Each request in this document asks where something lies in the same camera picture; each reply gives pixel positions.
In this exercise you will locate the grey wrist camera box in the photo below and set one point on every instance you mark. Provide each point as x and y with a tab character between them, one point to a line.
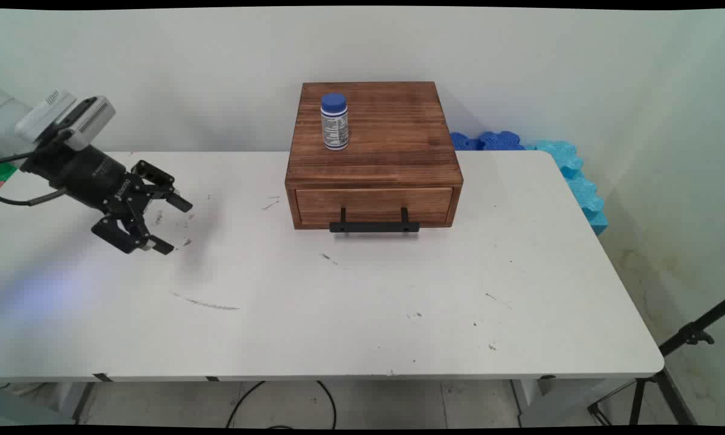
90	121

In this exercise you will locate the grey table leg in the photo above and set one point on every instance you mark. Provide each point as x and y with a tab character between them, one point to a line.
83	402

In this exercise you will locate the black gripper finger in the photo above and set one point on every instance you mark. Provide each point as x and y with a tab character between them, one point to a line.
157	178
124	232

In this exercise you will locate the dark blue foam mat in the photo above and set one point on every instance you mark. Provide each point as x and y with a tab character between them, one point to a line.
495	141

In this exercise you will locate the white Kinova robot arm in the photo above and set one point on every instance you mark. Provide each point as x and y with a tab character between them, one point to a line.
9	124

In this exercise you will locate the white bottle with blue cap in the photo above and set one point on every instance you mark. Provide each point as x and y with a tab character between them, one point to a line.
335	124

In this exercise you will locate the brown wooden drawer cabinet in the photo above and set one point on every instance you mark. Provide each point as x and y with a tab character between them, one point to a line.
386	133

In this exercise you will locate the green foam mat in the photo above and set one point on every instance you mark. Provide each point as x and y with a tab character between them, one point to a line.
3	171

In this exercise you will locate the light blue foam mat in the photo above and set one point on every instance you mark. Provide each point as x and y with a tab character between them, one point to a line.
580	184

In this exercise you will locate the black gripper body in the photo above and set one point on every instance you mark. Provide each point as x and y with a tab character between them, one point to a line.
84	172

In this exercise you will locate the white table leg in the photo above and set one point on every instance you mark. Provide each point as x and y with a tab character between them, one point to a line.
538	402

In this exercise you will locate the black tripod stand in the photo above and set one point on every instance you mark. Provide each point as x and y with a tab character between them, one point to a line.
670	344

